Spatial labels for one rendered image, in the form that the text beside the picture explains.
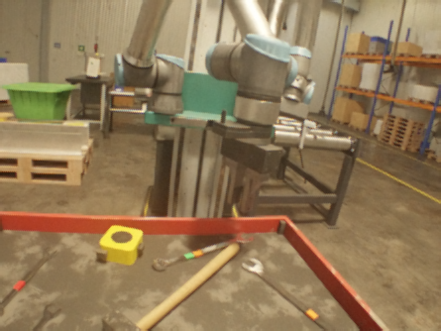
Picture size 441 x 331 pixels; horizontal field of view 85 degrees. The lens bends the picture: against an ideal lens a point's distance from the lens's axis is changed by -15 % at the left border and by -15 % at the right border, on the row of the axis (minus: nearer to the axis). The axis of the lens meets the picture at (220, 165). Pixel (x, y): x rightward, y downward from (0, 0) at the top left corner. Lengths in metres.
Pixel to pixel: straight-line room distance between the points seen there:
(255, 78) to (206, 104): 1.02
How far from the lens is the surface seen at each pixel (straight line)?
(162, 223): 0.67
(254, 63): 0.53
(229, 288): 0.56
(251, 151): 0.55
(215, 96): 1.54
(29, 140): 3.31
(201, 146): 1.67
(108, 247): 0.58
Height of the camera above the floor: 1.28
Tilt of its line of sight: 18 degrees down
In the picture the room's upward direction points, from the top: 9 degrees clockwise
